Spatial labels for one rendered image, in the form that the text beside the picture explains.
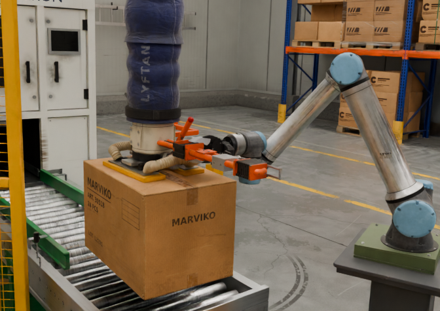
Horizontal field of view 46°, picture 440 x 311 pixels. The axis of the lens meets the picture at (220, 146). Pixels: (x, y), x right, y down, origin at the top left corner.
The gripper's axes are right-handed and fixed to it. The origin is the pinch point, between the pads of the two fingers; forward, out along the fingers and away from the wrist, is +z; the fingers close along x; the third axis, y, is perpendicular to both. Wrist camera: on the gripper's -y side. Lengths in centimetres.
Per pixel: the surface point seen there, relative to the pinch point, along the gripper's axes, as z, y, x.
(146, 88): 7.5, 21.0, 21.8
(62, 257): 25, 67, -60
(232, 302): -14, -11, -61
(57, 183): -21, 189, -60
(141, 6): 10, 21, 52
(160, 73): 3.6, 17.3, 27.6
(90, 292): 24, 39, -67
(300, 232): -218, 135, -121
